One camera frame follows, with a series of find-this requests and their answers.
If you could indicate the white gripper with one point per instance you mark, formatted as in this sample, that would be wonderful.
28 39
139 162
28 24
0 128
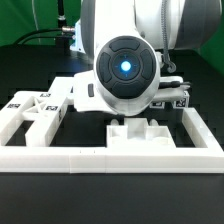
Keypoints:
88 98

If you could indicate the white chair seat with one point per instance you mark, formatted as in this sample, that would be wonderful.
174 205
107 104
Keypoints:
138 132

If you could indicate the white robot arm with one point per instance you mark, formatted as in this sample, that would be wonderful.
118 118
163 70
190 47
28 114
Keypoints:
128 42

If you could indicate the white marker base sheet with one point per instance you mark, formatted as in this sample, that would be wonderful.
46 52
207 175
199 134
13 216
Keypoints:
61 86

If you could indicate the white chair back frame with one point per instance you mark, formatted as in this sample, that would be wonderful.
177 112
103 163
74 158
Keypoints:
45 110

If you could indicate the white U-shaped obstacle frame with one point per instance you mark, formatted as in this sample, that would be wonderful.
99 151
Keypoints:
206 156

